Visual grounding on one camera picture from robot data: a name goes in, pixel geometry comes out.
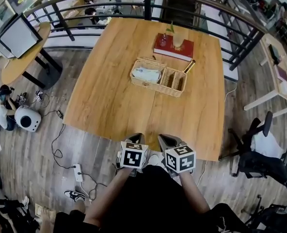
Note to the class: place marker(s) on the frosted glass cup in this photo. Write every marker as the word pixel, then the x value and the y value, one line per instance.
pixel 178 40

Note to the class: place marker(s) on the person's right forearm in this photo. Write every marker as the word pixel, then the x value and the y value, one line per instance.
pixel 194 193

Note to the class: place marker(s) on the black office chair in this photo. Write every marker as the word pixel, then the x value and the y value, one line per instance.
pixel 272 217
pixel 262 164

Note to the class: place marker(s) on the thin-framed eyeglasses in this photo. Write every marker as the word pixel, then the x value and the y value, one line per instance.
pixel 163 40

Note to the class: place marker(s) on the black flat device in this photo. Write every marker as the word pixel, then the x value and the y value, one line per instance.
pixel 274 53

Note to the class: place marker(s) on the person's sneaker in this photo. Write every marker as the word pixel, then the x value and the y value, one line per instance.
pixel 155 160
pixel 74 195

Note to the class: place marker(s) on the soft tissue pack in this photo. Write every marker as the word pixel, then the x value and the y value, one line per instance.
pixel 146 74

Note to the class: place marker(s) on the white round device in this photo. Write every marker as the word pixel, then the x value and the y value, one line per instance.
pixel 28 119

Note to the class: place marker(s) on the red hardcover book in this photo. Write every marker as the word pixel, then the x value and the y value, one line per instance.
pixel 182 51

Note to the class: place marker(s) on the gold tube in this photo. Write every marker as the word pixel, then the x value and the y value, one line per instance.
pixel 189 66

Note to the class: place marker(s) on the white-legged wooden desk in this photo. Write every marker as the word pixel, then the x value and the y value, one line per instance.
pixel 276 98

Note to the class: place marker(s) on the round wooden side table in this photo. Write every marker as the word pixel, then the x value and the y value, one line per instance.
pixel 17 69

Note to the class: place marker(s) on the person's left forearm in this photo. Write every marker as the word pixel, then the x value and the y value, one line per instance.
pixel 104 195

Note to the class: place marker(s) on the white cloth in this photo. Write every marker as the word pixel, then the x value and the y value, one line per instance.
pixel 267 144

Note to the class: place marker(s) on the small black white device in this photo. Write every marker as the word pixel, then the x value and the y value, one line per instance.
pixel 39 95

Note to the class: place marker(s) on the green leaf sprig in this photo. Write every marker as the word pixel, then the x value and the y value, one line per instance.
pixel 170 27

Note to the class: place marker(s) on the purple book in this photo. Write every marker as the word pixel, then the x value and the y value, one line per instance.
pixel 282 73

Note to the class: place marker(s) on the person's left leg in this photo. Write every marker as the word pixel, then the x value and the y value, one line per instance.
pixel 80 205

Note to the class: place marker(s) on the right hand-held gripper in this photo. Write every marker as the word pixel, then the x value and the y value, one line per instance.
pixel 181 159

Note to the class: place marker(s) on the white display monitor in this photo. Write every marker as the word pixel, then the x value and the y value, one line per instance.
pixel 18 36

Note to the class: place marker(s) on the white power strip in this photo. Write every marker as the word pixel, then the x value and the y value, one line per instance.
pixel 78 172

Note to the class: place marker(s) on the black power adapter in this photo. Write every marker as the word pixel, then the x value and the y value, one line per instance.
pixel 60 114

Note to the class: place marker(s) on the person's black clothing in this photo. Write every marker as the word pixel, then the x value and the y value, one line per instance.
pixel 153 198

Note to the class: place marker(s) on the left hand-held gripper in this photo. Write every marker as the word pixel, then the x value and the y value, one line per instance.
pixel 132 156

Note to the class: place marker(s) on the wicker basket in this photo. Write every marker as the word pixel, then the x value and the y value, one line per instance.
pixel 155 87

